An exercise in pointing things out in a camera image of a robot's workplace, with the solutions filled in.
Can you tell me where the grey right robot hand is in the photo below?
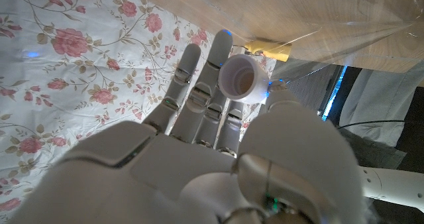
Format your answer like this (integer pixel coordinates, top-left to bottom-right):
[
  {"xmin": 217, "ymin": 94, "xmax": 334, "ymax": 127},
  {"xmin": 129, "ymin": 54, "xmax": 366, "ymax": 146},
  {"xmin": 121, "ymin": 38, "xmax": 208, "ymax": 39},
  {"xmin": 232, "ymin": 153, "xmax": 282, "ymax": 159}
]
[{"xmin": 6, "ymin": 29, "xmax": 368, "ymax": 224}]

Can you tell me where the white cylindrical roll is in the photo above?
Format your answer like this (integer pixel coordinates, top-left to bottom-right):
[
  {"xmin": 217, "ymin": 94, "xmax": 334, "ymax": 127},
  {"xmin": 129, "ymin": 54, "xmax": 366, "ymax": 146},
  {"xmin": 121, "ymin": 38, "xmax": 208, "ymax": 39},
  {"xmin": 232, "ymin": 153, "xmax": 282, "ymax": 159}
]
[{"xmin": 217, "ymin": 54, "xmax": 270, "ymax": 105}]

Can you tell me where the transparent cling film sheet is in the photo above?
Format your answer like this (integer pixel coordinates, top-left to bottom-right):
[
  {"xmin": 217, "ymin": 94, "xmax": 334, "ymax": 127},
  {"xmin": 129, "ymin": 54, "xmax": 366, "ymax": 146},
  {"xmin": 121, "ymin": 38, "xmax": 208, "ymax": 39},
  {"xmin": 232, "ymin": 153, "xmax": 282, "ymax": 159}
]
[{"xmin": 231, "ymin": 0, "xmax": 424, "ymax": 85}]

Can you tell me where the yellow squeeze bottle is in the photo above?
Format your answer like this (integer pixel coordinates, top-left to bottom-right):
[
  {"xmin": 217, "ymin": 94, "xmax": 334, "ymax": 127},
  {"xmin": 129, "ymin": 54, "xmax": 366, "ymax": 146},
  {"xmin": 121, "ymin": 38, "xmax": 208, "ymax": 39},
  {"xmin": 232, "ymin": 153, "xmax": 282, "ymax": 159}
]
[{"xmin": 244, "ymin": 38, "xmax": 293, "ymax": 63}]

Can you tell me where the floral print backdrop curtain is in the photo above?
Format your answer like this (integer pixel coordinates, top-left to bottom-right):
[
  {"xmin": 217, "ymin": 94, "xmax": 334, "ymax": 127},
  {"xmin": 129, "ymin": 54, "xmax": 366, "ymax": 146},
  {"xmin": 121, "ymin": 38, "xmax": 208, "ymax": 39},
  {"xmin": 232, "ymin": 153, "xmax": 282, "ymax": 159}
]
[{"xmin": 0, "ymin": 0, "xmax": 278, "ymax": 223}]

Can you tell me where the white floor mat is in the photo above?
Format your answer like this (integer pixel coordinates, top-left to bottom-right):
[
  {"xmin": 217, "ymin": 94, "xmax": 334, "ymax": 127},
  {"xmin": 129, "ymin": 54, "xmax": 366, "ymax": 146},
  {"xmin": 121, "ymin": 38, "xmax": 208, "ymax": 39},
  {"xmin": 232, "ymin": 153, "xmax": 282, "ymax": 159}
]
[{"xmin": 337, "ymin": 63, "xmax": 424, "ymax": 148}]

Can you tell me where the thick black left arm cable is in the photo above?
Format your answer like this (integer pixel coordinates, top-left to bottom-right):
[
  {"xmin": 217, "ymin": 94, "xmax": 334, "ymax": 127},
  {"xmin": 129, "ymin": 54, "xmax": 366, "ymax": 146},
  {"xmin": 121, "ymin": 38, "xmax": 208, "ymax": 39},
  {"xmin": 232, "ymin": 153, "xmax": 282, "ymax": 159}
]
[{"xmin": 337, "ymin": 119, "xmax": 409, "ymax": 130}]

